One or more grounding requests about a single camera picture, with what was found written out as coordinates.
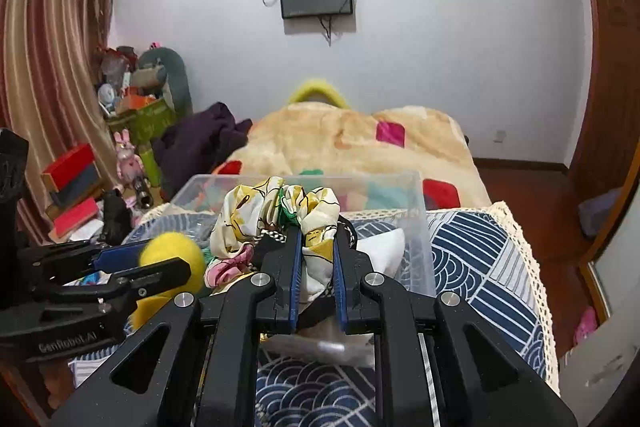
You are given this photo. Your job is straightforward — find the striped red beige curtain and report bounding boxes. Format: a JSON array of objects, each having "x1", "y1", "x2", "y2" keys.
[{"x1": 0, "y1": 0, "x2": 125, "y2": 249}]

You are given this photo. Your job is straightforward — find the green toy bin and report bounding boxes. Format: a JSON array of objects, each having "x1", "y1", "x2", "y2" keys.
[{"x1": 106, "y1": 99, "x2": 179, "y2": 148}]

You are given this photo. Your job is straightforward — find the yellow plush ball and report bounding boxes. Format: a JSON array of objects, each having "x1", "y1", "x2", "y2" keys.
[{"x1": 129, "y1": 232, "x2": 208, "y2": 334}]

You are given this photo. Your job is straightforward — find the black hanging cable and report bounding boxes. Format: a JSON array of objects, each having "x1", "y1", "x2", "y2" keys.
[{"x1": 319, "y1": 13, "x2": 342, "y2": 46}]

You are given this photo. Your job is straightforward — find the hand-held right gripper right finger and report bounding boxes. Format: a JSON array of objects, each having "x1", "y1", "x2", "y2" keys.
[{"x1": 332, "y1": 227, "x2": 581, "y2": 427}]

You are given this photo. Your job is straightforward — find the blue patterned lace-trimmed cloth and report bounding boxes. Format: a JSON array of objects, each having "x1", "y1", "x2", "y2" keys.
[{"x1": 69, "y1": 201, "x2": 562, "y2": 427}]

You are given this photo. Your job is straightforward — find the white cloth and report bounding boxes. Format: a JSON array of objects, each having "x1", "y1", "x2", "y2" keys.
[{"x1": 356, "y1": 227, "x2": 407, "y2": 284}]

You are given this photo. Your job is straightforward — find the dark purple garment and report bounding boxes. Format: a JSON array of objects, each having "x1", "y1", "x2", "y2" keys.
[{"x1": 151, "y1": 101, "x2": 254, "y2": 202}]

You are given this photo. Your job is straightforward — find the brown wooden wardrobe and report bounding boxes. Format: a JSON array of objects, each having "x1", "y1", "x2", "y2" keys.
[{"x1": 514, "y1": 0, "x2": 640, "y2": 260}]

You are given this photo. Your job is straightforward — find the pink bunny toy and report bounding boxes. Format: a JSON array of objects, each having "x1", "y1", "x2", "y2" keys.
[{"x1": 113, "y1": 130, "x2": 147, "y2": 186}]

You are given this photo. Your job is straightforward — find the pink flat box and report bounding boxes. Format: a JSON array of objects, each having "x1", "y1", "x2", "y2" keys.
[{"x1": 47, "y1": 196, "x2": 102, "y2": 244}]

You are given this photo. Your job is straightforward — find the black figurine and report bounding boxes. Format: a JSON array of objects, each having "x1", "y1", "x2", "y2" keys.
[{"x1": 99, "y1": 188, "x2": 134, "y2": 246}]

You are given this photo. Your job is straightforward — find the red and grey box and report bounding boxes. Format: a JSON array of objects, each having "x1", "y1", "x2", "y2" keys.
[{"x1": 40, "y1": 143, "x2": 102, "y2": 202}]

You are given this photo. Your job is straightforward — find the pink slipper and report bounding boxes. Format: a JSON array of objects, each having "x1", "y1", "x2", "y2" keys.
[{"x1": 573, "y1": 306, "x2": 599, "y2": 346}]

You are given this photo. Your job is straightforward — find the floral white yellow scrunchie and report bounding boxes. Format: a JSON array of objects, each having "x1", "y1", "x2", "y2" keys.
[{"x1": 205, "y1": 177, "x2": 347, "y2": 308}]

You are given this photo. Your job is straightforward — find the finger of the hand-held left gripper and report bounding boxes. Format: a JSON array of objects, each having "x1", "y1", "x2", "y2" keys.
[
  {"x1": 30, "y1": 257, "x2": 193, "y2": 314},
  {"x1": 17, "y1": 241, "x2": 151, "y2": 284}
]

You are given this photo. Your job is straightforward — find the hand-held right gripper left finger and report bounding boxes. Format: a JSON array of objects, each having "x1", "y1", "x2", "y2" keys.
[{"x1": 50, "y1": 227, "x2": 306, "y2": 427}]

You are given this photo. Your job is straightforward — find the clear plastic storage box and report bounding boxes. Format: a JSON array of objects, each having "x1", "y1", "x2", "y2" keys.
[{"x1": 169, "y1": 172, "x2": 439, "y2": 368}]

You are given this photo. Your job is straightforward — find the beige fleece blanket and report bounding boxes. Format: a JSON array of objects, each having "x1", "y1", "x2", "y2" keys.
[{"x1": 210, "y1": 105, "x2": 494, "y2": 214}]

